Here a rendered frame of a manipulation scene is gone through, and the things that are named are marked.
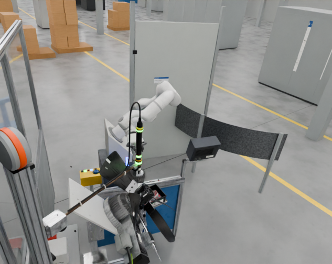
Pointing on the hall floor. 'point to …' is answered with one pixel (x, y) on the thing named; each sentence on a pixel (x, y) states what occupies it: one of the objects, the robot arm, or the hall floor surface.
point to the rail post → (178, 209)
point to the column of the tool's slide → (29, 213)
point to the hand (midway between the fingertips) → (138, 149)
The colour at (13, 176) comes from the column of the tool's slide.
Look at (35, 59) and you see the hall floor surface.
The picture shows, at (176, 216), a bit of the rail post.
